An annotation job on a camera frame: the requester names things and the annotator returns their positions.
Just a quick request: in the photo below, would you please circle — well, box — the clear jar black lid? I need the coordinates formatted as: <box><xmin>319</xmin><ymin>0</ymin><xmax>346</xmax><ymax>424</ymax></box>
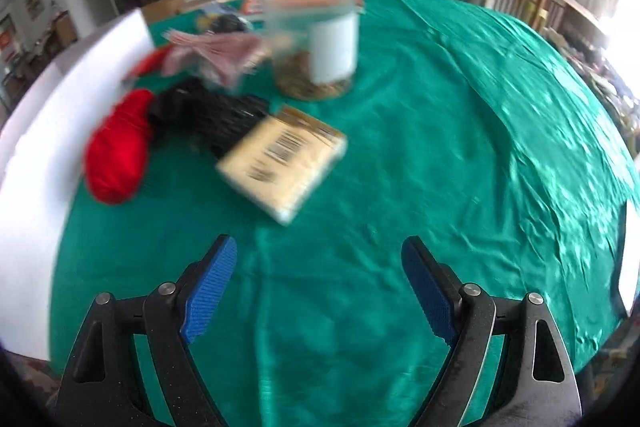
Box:
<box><xmin>259</xmin><ymin>0</ymin><xmax>359</xmax><ymax>101</ymax></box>

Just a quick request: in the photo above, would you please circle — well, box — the white cardboard storage box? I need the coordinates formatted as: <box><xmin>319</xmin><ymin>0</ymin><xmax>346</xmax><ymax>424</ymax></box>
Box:
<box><xmin>1</xmin><ymin>10</ymin><xmax>153</xmax><ymax>360</ymax></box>

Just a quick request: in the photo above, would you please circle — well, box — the green satin tablecloth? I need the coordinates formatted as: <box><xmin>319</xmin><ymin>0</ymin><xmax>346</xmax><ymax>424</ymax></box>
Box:
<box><xmin>50</xmin><ymin>0</ymin><xmax>639</xmax><ymax>426</ymax></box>

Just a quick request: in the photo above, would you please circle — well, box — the beige barcode packet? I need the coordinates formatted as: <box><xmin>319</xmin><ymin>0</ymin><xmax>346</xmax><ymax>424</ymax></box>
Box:
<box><xmin>217</xmin><ymin>105</ymin><xmax>347</xmax><ymax>225</ymax></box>

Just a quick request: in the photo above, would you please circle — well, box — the wooden crib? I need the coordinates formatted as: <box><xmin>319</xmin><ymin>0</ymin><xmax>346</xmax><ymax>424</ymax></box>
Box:
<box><xmin>483</xmin><ymin>0</ymin><xmax>606</xmax><ymax>46</ymax></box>

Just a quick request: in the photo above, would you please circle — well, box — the brown cardboard box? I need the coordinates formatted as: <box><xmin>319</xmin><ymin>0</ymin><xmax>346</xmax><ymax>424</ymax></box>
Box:
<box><xmin>141</xmin><ymin>0</ymin><xmax>186</xmax><ymax>25</ymax></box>

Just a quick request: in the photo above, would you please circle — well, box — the orange book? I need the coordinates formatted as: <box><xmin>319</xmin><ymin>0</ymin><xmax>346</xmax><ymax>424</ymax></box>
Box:
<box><xmin>241</xmin><ymin>0</ymin><xmax>264</xmax><ymax>15</ymax></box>

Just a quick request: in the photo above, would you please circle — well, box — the blue yellow roll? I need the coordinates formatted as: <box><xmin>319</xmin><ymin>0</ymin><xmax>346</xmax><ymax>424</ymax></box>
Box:
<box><xmin>196</xmin><ymin>2</ymin><xmax>254</xmax><ymax>34</ymax></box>

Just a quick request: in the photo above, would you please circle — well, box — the red knitted soft item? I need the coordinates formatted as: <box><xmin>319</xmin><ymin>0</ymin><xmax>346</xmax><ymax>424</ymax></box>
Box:
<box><xmin>84</xmin><ymin>89</ymin><xmax>155</xmax><ymax>205</ymax></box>

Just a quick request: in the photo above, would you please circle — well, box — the pink striped cloth packet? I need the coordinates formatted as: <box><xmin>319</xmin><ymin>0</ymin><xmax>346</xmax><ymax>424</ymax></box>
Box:
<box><xmin>160</xmin><ymin>29</ymin><xmax>271</xmax><ymax>92</ymax></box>

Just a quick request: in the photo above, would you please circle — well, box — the black knitted soft item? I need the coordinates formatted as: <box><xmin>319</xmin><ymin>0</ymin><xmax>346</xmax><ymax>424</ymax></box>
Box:
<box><xmin>148</xmin><ymin>77</ymin><xmax>270</xmax><ymax>158</ymax></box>

